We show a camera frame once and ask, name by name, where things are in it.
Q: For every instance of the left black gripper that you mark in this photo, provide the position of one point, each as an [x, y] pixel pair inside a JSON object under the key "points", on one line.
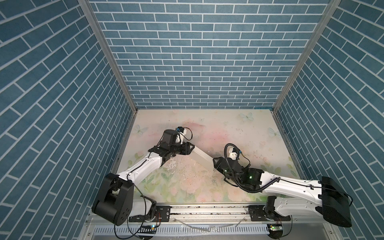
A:
{"points": [[185, 148]]}

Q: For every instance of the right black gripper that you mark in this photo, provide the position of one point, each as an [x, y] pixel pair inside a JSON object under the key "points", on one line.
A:
{"points": [[218, 164]]}

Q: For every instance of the white paper box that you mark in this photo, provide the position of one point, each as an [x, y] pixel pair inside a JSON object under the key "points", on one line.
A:
{"points": [[202, 158]]}

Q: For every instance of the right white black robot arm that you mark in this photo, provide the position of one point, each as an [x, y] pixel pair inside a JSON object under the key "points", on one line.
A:
{"points": [[291, 197]]}

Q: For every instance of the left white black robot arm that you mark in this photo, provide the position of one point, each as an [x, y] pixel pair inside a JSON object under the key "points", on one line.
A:
{"points": [[115, 201]]}

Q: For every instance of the right circuit board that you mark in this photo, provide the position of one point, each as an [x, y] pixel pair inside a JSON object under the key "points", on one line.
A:
{"points": [[275, 231]]}

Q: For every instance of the circuit board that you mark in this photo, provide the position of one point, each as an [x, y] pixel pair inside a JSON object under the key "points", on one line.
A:
{"points": [[148, 230], [275, 231]]}

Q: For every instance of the left circuit board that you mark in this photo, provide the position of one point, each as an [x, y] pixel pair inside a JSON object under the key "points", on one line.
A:
{"points": [[148, 230]]}

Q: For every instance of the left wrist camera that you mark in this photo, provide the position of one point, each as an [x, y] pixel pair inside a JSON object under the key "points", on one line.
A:
{"points": [[181, 134]]}

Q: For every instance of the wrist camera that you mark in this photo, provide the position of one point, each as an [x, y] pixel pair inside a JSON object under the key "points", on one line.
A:
{"points": [[181, 134], [233, 153]]}

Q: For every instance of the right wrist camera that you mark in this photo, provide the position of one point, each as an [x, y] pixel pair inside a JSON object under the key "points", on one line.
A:
{"points": [[233, 153]]}

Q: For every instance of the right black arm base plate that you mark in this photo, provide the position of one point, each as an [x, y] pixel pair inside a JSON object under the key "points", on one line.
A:
{"points": [[260, 213]]}

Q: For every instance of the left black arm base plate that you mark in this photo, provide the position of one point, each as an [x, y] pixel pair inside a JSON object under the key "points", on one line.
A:
{"points": [[163, 212]]}

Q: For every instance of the aluminium front rail frame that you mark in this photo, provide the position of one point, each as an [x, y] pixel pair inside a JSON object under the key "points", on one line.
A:
{"points": [[299, 228]]}

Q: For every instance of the left aluminium corner post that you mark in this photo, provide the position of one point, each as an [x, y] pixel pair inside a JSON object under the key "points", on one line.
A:
{"points": [[95, 26]]}

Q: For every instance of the aluminium corner post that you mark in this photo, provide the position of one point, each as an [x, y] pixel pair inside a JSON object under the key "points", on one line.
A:
{"points": [[318, 30], [95, 26]]}

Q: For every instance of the right aluminium corner post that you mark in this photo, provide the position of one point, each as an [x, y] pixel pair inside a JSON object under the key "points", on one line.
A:
{"points": [[318, 30]]}

